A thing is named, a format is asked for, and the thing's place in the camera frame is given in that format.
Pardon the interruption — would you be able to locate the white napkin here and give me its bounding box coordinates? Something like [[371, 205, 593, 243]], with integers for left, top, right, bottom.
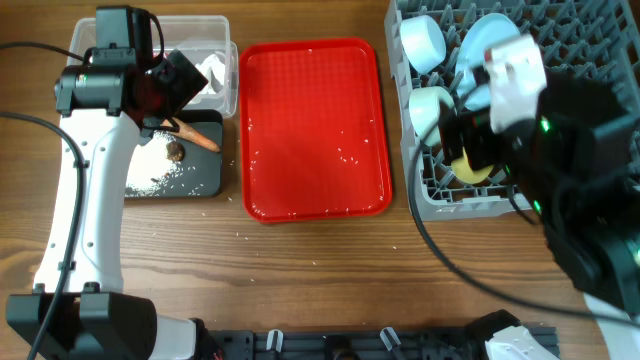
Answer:
[[195, 53, 226, 96]]

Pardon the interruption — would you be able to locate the orange carrot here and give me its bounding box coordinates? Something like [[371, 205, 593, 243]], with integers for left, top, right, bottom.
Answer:
[[173, 119, 221, 153]]

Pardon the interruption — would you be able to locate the yellow plastic cup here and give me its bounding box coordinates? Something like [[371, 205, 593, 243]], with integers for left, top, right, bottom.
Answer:
[[450, 151, 494, 185]]

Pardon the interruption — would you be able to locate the brown food scrap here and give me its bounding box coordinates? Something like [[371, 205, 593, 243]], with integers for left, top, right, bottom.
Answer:
[[166, 141, 186, 163]]

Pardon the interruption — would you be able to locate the white rice pile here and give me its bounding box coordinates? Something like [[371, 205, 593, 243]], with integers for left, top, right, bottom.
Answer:
[[125, 132, 182, 197]]

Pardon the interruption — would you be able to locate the green bowl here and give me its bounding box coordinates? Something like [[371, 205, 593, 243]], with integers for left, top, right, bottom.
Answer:
[[409, 86, 454, 147]]

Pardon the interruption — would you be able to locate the light blue plate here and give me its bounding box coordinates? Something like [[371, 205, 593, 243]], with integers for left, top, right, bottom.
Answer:
[[455, 13, 520, 97]]

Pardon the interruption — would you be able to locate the light blue bowl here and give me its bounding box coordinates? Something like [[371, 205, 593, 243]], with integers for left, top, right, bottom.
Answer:
[[400, 15, 446, 74]]

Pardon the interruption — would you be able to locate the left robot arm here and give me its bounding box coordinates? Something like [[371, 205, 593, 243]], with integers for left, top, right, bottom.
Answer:
[[6, 5, 224, 359]]

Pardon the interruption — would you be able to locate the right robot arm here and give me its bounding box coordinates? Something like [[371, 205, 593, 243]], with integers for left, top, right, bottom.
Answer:
[[440, 73, 639, 359]]

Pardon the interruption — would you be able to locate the grey dishwasher rack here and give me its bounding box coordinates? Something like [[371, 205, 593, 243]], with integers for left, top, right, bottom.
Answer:
[[384, 0, 639, 221]]

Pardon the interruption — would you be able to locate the clear plastic bin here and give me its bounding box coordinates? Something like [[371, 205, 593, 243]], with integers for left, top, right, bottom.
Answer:
[[54, 5, 238, 122]]

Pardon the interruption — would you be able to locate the black plastic bin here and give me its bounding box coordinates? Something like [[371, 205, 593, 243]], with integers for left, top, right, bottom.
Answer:
[[127, 132, 223, 199]]

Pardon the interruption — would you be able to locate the red serving tray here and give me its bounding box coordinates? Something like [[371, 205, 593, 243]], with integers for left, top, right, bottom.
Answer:
[[239, 38, 392, 223]]

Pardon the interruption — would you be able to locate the left black cable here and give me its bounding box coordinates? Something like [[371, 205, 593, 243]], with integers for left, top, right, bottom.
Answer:
[[0, 42, 89, 360]]

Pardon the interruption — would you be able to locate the black cable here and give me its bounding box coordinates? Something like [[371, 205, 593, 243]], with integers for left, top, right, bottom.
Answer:
[[407, 82, 640, 331], [0, 42, 89, 360]]

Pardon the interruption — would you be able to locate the right black cable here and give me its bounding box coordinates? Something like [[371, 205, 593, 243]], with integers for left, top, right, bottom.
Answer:
[[407, 82, 640, 331]]

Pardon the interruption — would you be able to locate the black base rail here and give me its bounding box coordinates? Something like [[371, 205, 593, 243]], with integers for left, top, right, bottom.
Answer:
[[210, 327, 488, 360]]

